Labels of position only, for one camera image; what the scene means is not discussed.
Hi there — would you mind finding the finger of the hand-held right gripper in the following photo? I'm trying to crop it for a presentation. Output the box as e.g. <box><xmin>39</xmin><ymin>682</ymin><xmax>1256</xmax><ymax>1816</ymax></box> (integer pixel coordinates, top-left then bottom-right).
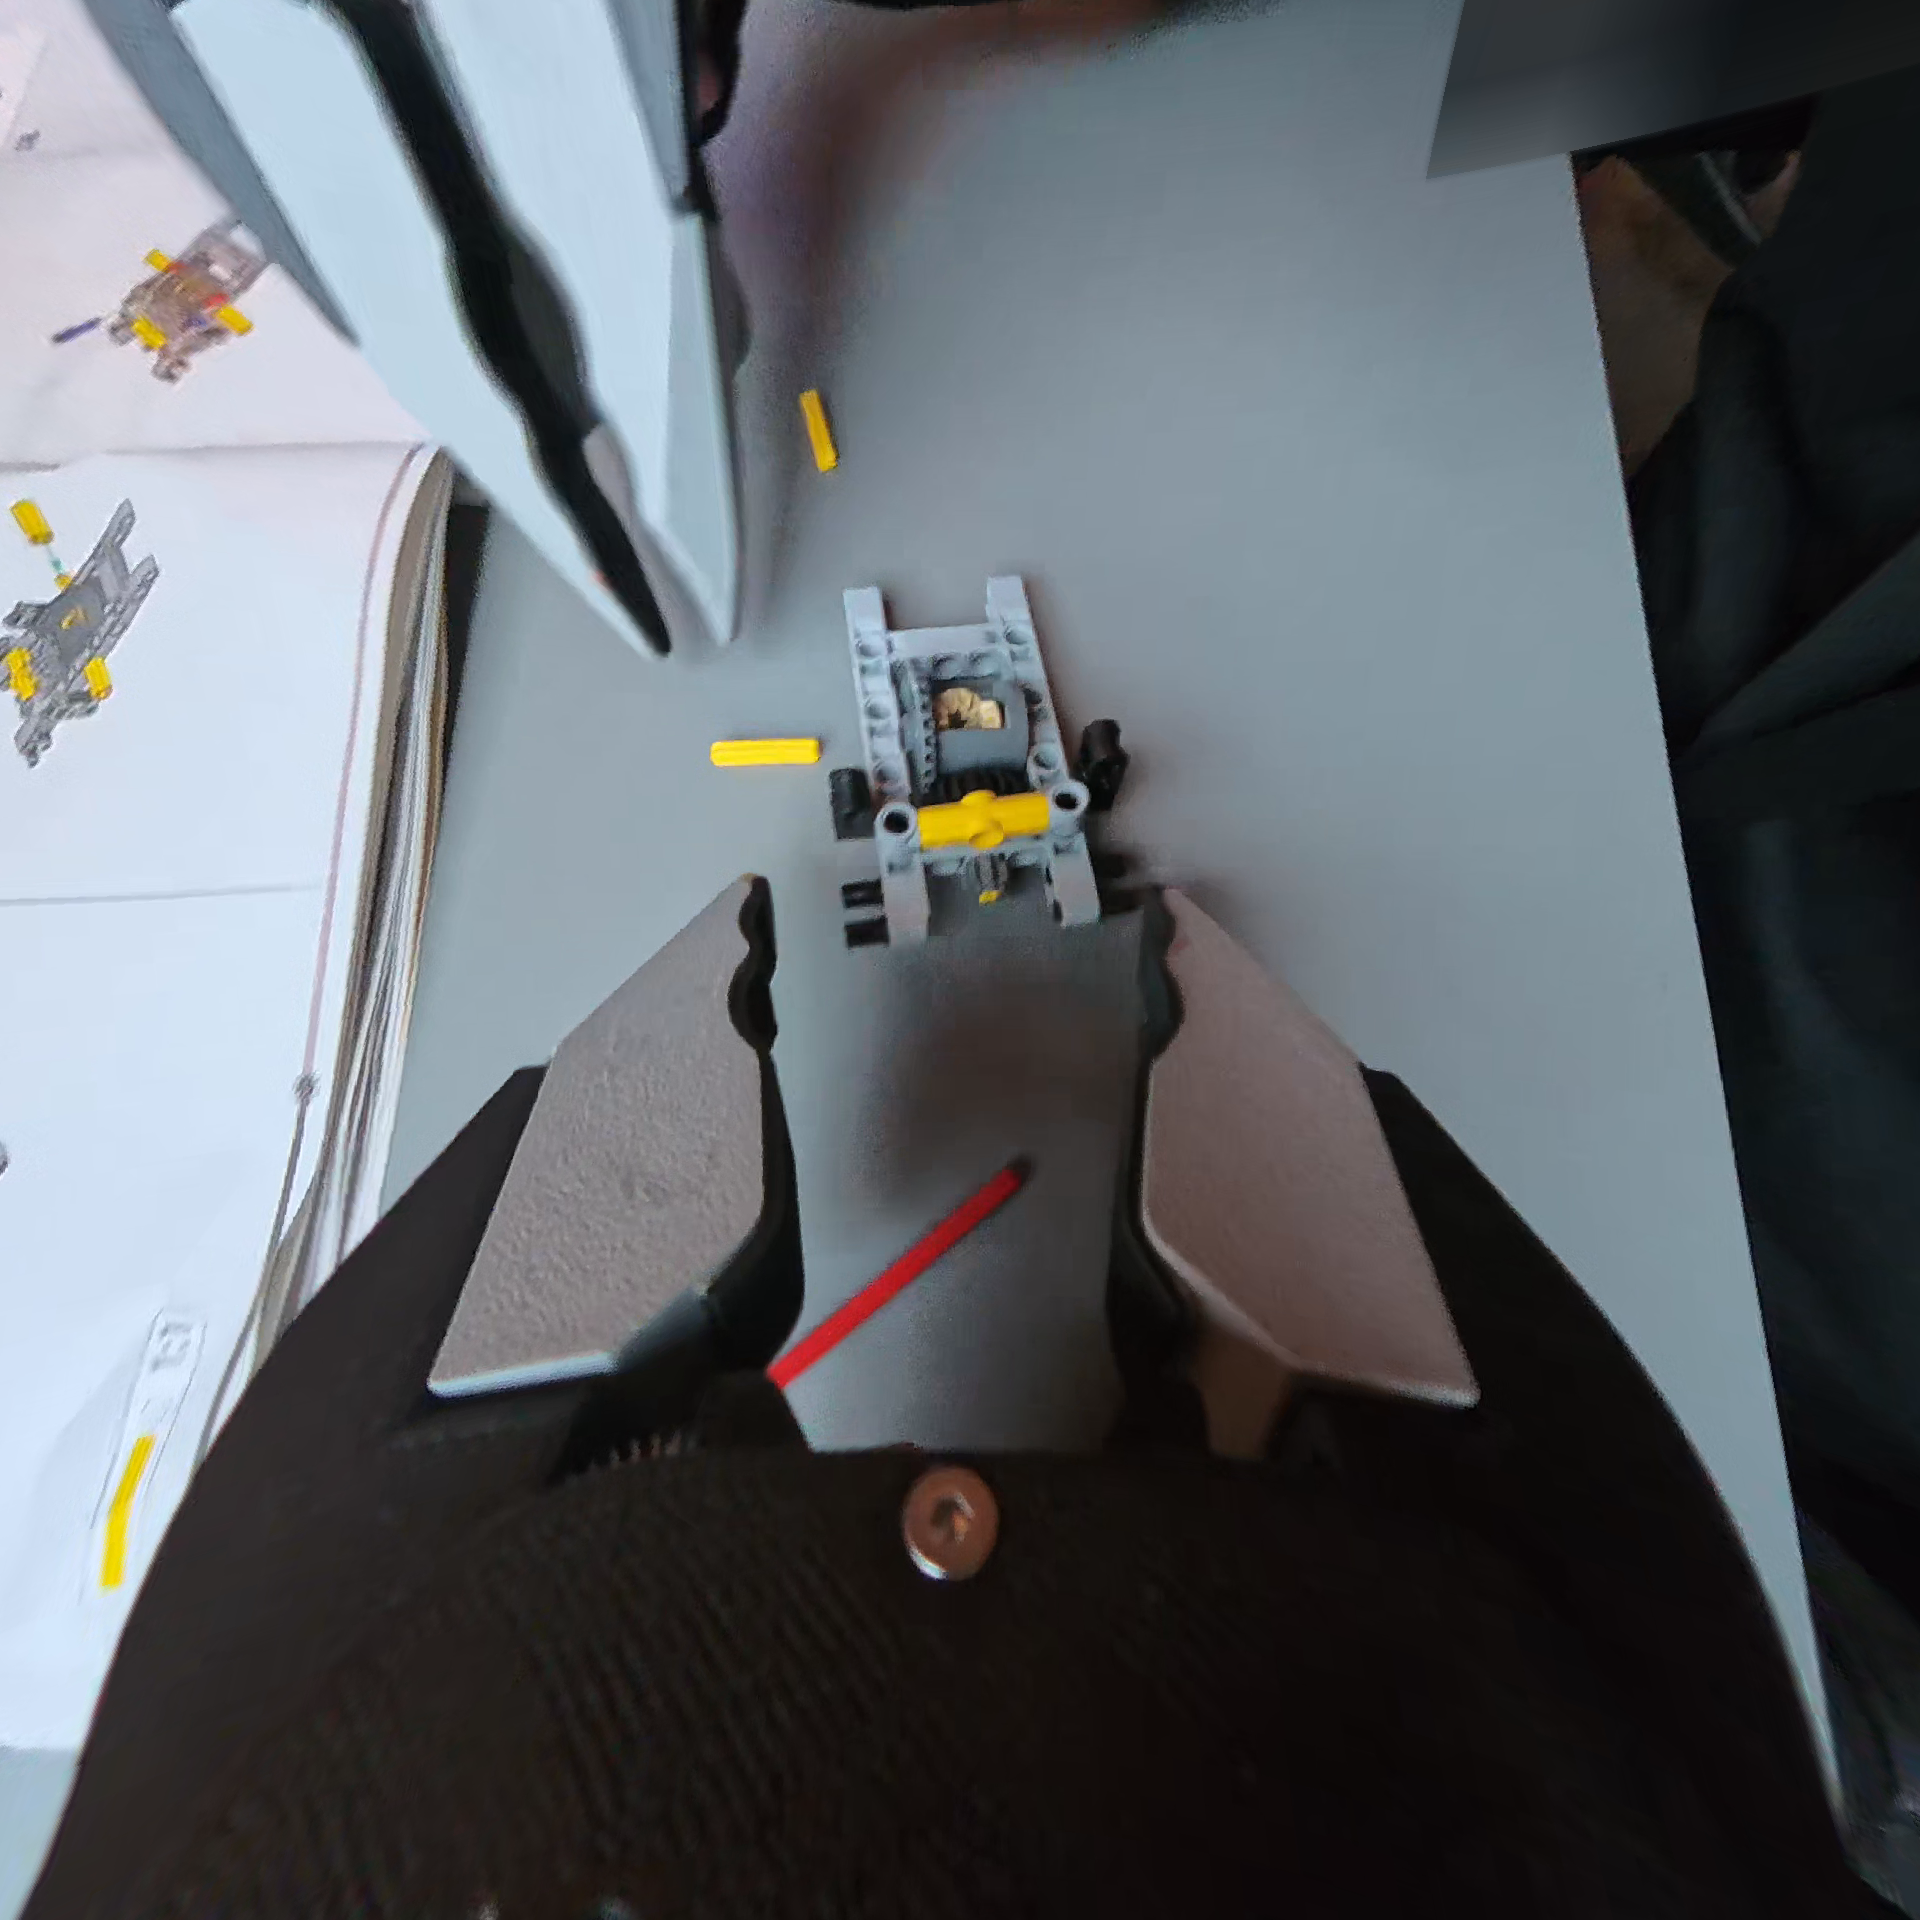
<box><xmin>174</xmin><ymin>0</ymin><xmax>673</xmax><ymax>660</ymax></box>
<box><xmin>402</xmin><ymin>0</ymin><xmax>747</xmax><ymax>650</ymax></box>

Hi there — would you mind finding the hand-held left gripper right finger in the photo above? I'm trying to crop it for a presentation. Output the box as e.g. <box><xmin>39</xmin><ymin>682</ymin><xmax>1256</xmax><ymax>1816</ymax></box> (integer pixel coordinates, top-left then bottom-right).
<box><xmin>1107</xmin><ymin>885</ymin><xmax>1483</xmax><ymax>1409</ymax></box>

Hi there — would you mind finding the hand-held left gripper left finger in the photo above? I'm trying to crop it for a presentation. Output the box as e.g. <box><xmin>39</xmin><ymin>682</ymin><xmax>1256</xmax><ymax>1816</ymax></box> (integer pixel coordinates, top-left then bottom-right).
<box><xmin>427</xmin><ymin>874</ymin><xmax>811</xmax><ymax>1396</ymax></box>

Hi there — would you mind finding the grey lego frame assembly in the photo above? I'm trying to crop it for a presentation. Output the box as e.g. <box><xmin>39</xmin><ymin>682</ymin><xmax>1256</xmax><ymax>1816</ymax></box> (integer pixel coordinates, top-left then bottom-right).
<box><xmin>830</xmin><ymin>573</ymin><xmax>1131</xmax><ymax>950</ymax></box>

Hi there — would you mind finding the grey lego differential housing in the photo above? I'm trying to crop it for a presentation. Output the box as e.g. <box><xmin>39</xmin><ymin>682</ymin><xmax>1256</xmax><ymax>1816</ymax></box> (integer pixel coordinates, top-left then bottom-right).
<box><xmin>899</xmin><ymin>660</ymin><xmax>1039</xmax><ymax>782</ymax></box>

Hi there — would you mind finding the red lego axle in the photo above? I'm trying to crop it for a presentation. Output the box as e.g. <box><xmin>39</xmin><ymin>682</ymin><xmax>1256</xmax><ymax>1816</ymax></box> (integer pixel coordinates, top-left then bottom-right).
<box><xmin>766</xmin><ymin>1162</ymin><xmax>1030</xmax><ymax>1389</ymax></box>

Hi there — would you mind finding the lego instruction booklet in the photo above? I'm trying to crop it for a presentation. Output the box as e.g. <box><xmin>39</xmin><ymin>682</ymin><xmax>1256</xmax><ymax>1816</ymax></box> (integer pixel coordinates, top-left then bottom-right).
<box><xmin>0</xmin><ymin>0</ymin><xmax>455</xmax><ymax>1757</ymax></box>

